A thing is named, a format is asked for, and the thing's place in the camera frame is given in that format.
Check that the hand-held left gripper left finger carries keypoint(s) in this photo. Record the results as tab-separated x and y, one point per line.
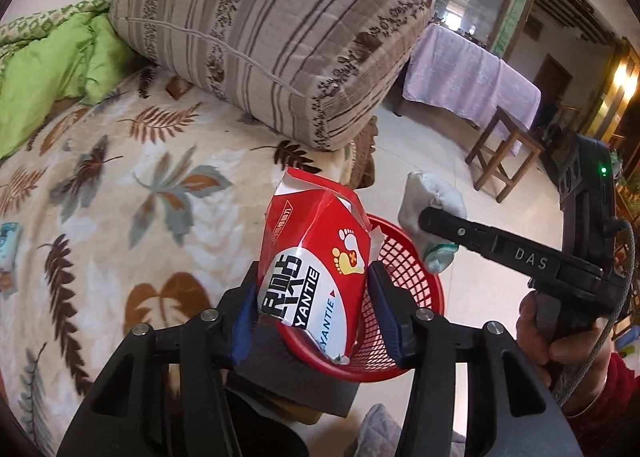
245	317

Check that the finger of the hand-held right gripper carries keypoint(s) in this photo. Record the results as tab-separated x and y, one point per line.
500	244

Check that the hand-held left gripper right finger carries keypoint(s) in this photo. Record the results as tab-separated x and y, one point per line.
385	312

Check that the red plastic mesh basket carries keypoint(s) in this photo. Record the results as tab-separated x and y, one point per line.
405	262

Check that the red and white plastic packet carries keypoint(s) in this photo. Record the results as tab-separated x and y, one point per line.
310	257

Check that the white wrapper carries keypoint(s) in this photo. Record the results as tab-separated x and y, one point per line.
425	192

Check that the person's right forearm red sleeve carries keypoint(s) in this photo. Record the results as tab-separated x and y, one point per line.
615	417

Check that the person's right hand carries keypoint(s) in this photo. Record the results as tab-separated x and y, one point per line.
570	349

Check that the dark grey block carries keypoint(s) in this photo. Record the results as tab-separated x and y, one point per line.
300	387

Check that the wooden stool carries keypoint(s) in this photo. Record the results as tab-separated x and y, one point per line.
505	147

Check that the grey quilted cloth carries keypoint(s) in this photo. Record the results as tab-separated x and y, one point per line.
382	432

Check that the brown wooden door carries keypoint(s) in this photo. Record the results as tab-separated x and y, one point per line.
550	82

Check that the leaf print bedsheet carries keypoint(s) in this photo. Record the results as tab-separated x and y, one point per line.
150	217

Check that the brown woven mat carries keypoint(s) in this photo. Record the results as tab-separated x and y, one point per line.
364	157

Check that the table with lilac cloth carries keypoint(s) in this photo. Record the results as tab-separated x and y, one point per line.
465	82

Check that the green paper strip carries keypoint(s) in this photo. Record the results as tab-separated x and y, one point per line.
515	7

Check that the small teal packet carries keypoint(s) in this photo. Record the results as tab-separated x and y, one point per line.
9	244

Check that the striped brown floral pillow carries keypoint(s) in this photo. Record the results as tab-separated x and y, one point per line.
270	37

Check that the green blanket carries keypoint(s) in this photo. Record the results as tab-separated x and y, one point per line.
45	67

